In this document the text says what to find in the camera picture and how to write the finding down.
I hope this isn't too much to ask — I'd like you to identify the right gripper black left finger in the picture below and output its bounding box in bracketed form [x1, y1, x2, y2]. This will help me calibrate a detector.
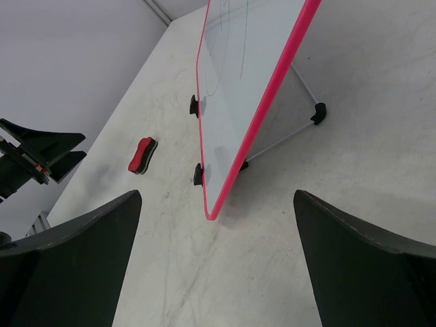
[1, 190, 142, 326]

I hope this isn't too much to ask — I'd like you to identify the pink framed whiteboard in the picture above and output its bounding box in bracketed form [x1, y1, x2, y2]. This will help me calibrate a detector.
[191, 1, 320, 220]

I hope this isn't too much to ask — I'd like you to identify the whiteboard wire stand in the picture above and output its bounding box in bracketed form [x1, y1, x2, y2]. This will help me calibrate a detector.
[189, 63, 327, 187]

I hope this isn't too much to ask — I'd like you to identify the red black whiteboard eraser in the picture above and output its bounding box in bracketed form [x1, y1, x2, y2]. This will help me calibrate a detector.
[128, 136, 158, 174]

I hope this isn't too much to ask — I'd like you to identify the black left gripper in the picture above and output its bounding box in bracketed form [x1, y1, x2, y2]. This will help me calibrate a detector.
[1, 119, 87, 202]

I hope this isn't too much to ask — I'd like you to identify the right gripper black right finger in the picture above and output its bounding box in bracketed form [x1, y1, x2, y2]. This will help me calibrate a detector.
[293, 190, 435, 326]

